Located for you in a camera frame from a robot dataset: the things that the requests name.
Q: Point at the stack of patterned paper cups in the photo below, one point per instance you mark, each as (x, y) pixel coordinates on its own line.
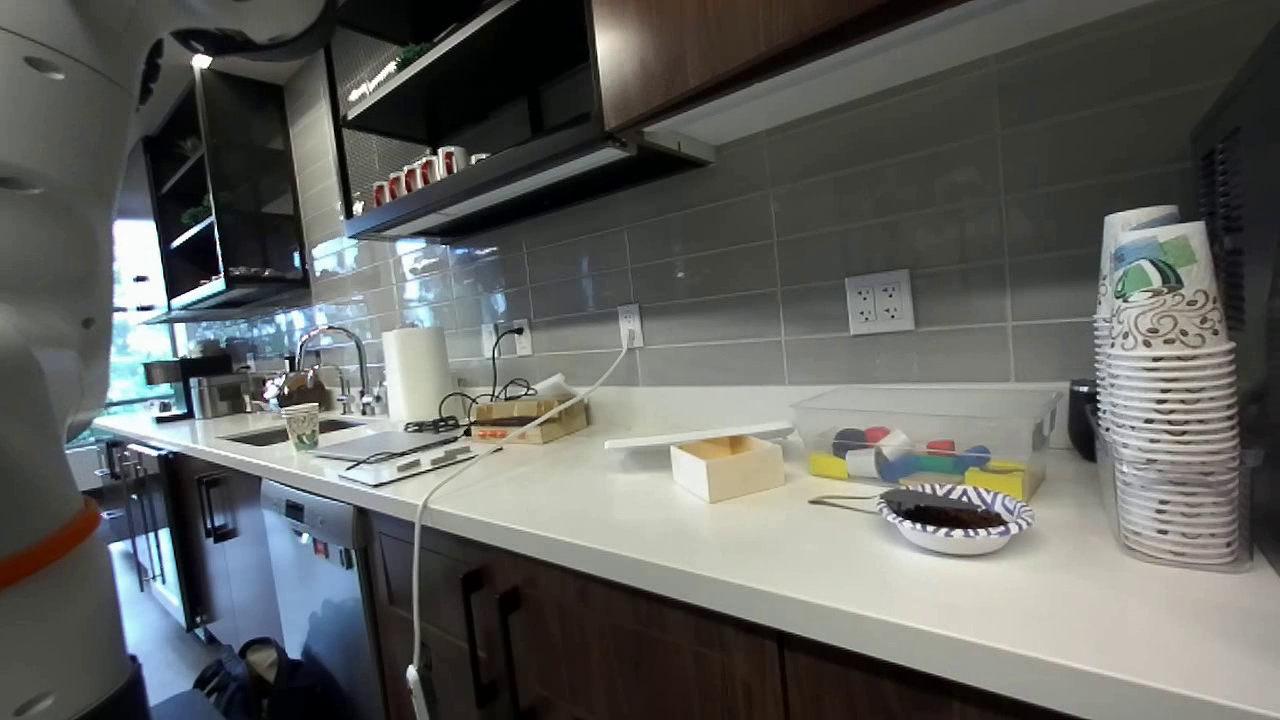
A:
(1170, 400)
(1136, 220)

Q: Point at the brown cardboard box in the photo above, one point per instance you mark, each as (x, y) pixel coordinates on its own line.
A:
(524, 400)

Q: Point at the clear plastic bin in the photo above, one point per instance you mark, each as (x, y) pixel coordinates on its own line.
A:
(933, 415)

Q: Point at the white paper towel roll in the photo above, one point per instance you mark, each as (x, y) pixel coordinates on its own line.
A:
(415, 374)

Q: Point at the upper cupboard body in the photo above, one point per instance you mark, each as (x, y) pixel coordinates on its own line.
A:
(533, 164)

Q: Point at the grey dishwasher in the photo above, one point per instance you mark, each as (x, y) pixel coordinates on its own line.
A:
(315, 585)

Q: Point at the metal spoon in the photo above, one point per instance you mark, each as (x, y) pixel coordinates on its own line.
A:
(842, 501)

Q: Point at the white outlet with black plug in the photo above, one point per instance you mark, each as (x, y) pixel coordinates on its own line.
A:
(516, 340)

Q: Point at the blue block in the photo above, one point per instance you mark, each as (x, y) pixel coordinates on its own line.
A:
(933, 465)

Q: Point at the wooden cupboard door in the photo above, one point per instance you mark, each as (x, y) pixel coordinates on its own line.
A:
(746, 55)
(315, 144)

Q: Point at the chrome sink faucet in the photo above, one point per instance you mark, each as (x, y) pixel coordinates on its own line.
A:
(359, 365)

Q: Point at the white empty wall outlet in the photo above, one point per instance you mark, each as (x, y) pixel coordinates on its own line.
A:
(876, 302)

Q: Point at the wooden box with red print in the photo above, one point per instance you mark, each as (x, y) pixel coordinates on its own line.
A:
(553, 425)

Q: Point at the steel kitchen sink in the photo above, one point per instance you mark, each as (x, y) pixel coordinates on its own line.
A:
(285, 429)

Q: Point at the black bag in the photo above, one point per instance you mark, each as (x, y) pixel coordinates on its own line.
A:
(264, 680)

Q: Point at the flat white lid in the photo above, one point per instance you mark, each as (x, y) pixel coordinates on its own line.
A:
(692, 436)

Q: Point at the white round toy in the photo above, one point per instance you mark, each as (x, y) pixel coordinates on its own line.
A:
(892, 445)

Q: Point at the dark brown lower cupboard door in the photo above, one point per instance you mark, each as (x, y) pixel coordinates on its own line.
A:
(882, 689)
(640, 654)
(443, 624)

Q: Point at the white whiteboard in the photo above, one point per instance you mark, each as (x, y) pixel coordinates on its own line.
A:
(406, 465)

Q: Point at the steel countertop appliance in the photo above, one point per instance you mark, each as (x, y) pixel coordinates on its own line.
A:
(201, 384)

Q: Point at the red and white mug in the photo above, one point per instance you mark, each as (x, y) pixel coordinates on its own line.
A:
(451, 163)
(415, 177)
(430, 174)
(378, 194)
(399, 184)

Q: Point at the patterned paper bowl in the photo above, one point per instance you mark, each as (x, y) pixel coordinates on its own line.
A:
(955, 516)

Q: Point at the yellow block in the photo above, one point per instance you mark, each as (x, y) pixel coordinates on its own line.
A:
(1003, 481)
(824, 465)

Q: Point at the black coffee machine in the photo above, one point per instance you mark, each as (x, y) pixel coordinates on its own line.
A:
(1247, 265)

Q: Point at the dark open shelf cabinet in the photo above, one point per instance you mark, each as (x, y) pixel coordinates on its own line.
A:
(225, 203)

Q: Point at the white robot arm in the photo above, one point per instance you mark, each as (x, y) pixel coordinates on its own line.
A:
(53, 203)

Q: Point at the small light wooden box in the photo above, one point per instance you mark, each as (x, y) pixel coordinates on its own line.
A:
(725, 469)

